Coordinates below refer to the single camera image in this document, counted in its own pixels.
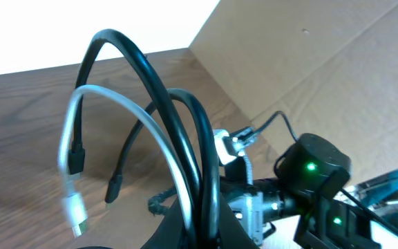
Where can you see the cardboard side panel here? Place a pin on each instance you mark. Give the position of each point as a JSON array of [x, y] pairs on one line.
[[331, 66]]

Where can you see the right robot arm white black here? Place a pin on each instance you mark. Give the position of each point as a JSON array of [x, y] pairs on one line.
[[309, 183]]

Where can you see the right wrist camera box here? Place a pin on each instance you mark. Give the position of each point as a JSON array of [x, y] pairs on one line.
[[229, 146]]

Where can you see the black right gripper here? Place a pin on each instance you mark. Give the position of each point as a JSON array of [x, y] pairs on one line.
[[253, 202]]

